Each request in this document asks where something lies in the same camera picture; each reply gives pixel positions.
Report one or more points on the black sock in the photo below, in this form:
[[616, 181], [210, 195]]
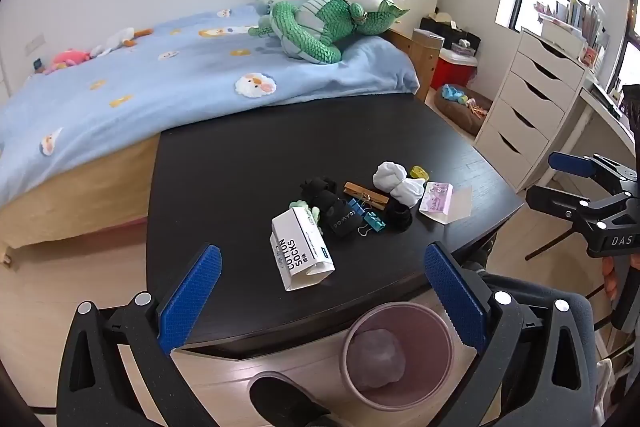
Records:
[[397, 216]]

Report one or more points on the white drawer unit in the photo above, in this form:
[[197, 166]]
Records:
[[530, 107]]

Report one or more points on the wooden bed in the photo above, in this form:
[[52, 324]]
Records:
[[65, 212]]

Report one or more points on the red cooler box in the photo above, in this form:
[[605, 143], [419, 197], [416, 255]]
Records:
[[452, 69]]

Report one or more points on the blue binder clip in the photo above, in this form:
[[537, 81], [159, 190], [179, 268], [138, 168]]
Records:
[[356, 208]]

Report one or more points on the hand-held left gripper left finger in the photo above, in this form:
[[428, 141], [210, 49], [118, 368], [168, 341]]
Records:
[[192, 297]]

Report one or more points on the tissue box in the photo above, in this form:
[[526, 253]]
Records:
[[462, 48]]

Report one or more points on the small yellow clip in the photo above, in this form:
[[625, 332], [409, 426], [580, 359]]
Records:
[[419, 173]]

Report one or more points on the cream hat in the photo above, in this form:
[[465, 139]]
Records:
[[440, 18]]

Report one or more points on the green dragon plush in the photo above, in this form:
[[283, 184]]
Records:
[[310, 27]]

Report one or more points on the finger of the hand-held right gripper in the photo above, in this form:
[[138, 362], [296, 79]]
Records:
[[555, 202], [572, 163]]

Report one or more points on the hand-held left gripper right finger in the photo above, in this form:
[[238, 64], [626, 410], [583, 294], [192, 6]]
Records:
[[455, 297]]

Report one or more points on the crumpled clear plastic bag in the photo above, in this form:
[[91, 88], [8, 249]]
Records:
[[377, 359]]

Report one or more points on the white goose plush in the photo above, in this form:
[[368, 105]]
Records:
[[117, 41]]

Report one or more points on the white wall switch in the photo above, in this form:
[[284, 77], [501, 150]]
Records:
[[35, 43]]

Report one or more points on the pink trash bin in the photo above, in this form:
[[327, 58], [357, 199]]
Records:
[[440, 357]]

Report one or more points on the black wrist wrap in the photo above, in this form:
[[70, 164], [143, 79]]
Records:
[[339, 217]]

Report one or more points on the teal binder clip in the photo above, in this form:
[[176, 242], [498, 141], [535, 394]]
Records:
[[372, 223]]

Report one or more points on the black shoe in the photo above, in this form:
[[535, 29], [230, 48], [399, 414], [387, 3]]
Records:
[[285, 399]]

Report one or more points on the black storage bag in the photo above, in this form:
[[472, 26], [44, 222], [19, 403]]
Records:
[[470, 38]]

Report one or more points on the pink plush toy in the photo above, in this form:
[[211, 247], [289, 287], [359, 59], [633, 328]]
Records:
[[67, 59]]

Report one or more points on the brown pet bed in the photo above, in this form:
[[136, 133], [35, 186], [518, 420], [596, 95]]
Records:
[[460, 114]]

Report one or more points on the white socks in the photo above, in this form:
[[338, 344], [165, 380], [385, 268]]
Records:
[[395, 179]]

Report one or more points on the pink clear plastic wrapper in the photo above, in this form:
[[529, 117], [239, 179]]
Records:
[[436, 202]]

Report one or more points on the wooden clothespin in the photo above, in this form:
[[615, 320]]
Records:
[[367, 196]]

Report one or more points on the light blue pet toy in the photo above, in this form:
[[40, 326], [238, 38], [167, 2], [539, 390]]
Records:
[[451, 93]]

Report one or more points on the row of books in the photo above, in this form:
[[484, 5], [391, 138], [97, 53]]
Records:
[[575, 22]]

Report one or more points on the pale green socks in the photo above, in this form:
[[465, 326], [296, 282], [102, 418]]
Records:
[[302, 207]]

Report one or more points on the person's right hand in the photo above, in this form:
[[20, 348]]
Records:
[[609, 279]]

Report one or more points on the white cardboard sock box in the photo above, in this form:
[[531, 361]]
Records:
[[300, 252]]

